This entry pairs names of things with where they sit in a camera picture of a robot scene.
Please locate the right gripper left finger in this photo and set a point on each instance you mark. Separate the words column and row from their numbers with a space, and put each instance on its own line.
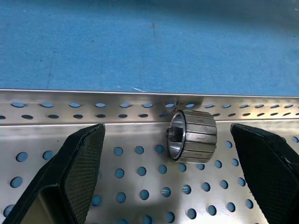
column 58, row 177

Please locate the perforated metal tray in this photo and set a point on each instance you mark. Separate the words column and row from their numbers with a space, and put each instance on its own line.
column 140, row 133

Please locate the silver metal rotor cylinder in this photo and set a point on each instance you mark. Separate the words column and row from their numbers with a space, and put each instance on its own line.
column 198, row 140

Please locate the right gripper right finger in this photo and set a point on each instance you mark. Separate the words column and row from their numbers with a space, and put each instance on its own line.
column 271, row 172

